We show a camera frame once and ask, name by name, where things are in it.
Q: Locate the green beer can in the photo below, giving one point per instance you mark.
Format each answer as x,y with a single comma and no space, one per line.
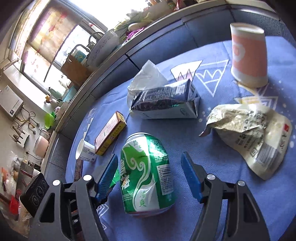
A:
146,180

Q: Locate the dark blue milk carton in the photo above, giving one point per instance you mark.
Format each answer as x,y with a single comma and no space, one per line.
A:
175,100

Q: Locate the pink paper cup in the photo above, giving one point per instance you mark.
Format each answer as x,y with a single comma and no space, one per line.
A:
249,55

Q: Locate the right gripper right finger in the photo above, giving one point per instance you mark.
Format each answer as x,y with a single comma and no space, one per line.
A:
244,220

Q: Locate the white patterned basin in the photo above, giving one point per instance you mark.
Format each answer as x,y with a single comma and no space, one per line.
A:
103,48

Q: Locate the beige snack bag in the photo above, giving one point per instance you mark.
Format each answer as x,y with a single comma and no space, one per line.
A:
257,132

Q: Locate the red yellow cardboard box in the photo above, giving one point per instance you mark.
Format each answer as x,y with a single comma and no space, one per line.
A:
109,133

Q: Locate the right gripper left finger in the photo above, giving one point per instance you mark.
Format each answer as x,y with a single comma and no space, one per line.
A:
65,205

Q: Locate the chrome sink faucet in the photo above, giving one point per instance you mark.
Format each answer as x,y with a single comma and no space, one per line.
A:
80,52

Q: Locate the white yogurt cup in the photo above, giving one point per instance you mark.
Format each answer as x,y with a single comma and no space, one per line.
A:
85,151

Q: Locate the wooden cutting board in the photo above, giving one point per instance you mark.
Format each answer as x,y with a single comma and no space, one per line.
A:
75,71

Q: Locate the blue printed tablecloth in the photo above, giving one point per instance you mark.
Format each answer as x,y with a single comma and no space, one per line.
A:
216,85

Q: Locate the white tissue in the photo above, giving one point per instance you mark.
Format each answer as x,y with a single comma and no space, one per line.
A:
148,77

